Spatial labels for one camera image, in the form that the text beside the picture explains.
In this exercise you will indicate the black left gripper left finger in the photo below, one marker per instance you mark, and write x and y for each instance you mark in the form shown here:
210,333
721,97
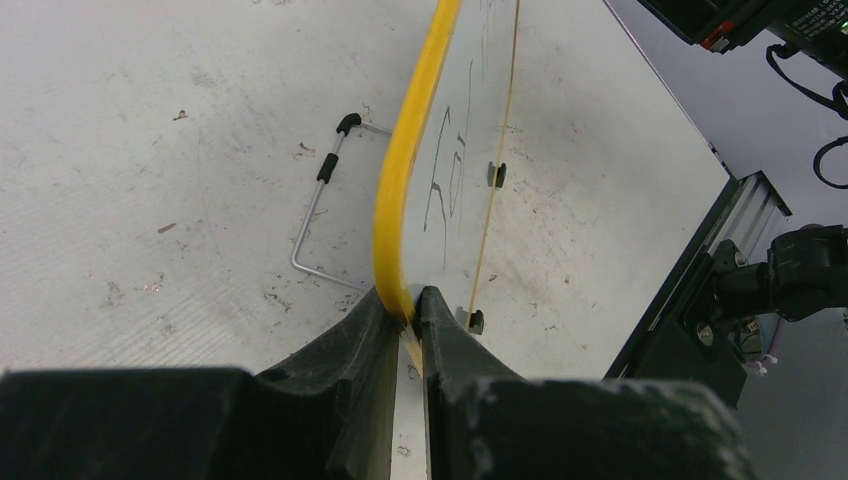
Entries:
325,412

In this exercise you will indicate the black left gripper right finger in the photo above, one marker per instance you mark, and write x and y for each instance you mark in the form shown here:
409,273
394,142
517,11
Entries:
485,421

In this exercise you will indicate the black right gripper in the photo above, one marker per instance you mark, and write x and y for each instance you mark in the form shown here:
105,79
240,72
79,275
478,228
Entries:
817,28

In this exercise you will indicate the yellow framed whiteboard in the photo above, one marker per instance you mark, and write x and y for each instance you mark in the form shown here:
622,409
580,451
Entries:
433,203

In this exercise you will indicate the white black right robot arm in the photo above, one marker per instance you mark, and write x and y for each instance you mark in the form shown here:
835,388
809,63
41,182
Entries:
805,270

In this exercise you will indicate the black whiteboard clip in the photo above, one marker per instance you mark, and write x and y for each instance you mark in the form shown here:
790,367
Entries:
473,322
496,175

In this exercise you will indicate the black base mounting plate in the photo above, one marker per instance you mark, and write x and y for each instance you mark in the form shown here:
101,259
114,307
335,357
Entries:
678,336

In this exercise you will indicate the metal wire whiteboard stand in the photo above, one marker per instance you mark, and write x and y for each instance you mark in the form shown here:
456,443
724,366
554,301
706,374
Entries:
335,238

